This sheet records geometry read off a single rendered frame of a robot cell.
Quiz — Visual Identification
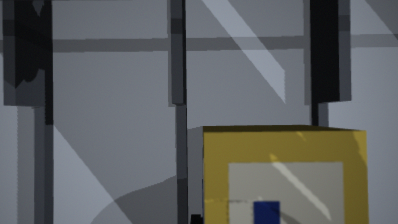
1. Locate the yellow butter carton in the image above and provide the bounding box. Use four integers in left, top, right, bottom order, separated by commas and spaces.
202, 125, 369, 224

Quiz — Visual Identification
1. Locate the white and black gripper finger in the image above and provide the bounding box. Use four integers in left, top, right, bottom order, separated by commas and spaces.
190, 214, 203, 224

